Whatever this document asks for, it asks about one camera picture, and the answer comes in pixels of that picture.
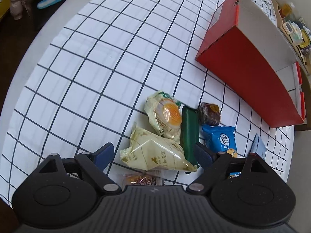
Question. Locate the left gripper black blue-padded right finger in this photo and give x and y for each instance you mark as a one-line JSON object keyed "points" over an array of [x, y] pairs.
{"points": [[214, 165]]}

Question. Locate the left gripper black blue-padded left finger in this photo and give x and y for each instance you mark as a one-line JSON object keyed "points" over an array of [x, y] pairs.
{"points": [[92, 166]]}

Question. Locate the blue cookie packet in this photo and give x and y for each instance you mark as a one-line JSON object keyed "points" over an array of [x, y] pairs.
{"points": [[218, 139]]}

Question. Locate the small pink clear candy packet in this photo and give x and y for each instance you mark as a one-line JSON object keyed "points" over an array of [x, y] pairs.
{"points": [[147, 178]]}

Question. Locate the cream star snack packet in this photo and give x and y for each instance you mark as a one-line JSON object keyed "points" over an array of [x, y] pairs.
{"points": [[148, 151]]}

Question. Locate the light blue small packet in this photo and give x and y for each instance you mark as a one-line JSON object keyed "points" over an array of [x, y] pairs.
{"points": [[258, 147]]}

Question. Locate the green snack bar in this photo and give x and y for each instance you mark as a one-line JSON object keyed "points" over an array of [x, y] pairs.
{"points": [[189, 133]]}

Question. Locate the dark brown wrapped cake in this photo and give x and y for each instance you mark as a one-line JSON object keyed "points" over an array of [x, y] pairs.
{"points": [[209, 114]]}

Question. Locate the egg yolk pastry packet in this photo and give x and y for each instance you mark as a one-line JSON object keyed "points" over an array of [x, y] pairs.
{"points": [[164, 115]]}

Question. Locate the white grid tablecloth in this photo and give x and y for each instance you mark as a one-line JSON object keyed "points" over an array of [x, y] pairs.
{"points": [[91, 82]]}

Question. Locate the red cardboard box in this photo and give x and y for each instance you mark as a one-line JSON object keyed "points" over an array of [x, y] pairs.
{"points": [[249, 53]]}

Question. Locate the wooden side cabinet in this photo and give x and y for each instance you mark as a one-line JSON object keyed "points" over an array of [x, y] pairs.
{"points": [[304, 54]]}

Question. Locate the yellow box on cabinet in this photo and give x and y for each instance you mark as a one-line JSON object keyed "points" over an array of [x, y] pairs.
{"points": [[306, 40]]}

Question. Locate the tissue pack on cabinet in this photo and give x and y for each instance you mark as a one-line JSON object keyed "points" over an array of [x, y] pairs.
{"points": [[296, 35]]}

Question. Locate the white digital timer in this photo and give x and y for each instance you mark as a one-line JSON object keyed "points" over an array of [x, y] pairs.
{"points": [[287, 26]]}

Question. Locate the orange drink bottle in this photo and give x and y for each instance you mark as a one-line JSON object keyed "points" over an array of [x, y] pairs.
{"points": [[285, 10]]}

